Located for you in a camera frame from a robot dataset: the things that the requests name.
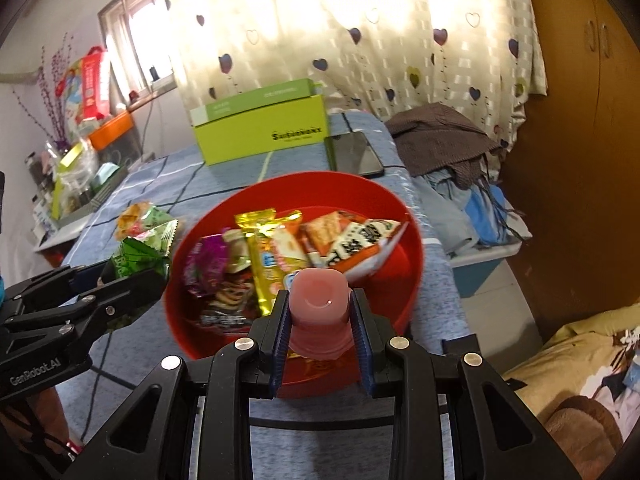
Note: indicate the gold blue snack bar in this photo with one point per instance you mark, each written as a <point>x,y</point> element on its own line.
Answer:
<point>291,257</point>

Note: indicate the green pea snack packet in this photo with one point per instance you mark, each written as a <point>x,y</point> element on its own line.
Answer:
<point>149,250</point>

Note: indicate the red round plastic basket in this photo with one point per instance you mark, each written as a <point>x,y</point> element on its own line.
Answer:
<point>390,292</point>

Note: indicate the blue plaid tablecloth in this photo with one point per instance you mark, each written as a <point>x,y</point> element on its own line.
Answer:
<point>322,424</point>

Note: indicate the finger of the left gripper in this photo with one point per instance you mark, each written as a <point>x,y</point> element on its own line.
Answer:
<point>121,301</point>
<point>55,277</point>

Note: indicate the clear plastic bag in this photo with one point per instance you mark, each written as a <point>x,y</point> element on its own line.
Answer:
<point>74,171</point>

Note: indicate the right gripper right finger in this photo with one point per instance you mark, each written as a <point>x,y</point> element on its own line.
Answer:
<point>395,367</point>

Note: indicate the wooden wardrobe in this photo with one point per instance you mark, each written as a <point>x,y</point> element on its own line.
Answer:
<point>574,170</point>

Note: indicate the purple snack packet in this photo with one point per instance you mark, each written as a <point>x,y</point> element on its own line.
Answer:
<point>205,265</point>

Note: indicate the pale green snack packet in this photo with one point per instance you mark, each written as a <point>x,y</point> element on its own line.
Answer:
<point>238,257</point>

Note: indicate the orange white bread packet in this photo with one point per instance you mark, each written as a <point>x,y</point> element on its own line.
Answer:
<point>350,243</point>

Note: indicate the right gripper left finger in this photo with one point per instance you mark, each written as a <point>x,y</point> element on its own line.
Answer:
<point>250,368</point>

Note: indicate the green cardboard box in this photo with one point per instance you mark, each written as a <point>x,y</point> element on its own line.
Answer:
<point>267,119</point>

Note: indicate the patterned storage tray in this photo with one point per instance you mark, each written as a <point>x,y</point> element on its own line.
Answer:
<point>90,201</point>

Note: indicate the clear green cracker bag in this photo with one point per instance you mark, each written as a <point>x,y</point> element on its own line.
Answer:
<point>153,217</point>

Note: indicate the yellow bedding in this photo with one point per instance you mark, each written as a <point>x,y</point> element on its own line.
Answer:
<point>583,385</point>

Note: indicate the pink jelly cup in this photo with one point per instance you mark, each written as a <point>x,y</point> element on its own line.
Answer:
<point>319,307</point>

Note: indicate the purple dried flower branches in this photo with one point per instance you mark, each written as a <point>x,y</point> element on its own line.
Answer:
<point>49,78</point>

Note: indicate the yellow chip bag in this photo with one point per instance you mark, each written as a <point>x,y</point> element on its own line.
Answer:
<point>129,222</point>

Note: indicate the brown checkered cloth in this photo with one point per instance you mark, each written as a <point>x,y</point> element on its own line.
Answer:
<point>434,137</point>

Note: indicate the white side table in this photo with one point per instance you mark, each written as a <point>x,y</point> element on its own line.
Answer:
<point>64,235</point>

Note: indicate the heart pattern curtain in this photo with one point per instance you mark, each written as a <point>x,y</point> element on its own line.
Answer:
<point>481,57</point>

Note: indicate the left hand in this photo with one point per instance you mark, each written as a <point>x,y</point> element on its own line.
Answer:
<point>43,410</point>

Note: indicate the orange box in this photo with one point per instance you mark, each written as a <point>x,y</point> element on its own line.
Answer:
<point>111,130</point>

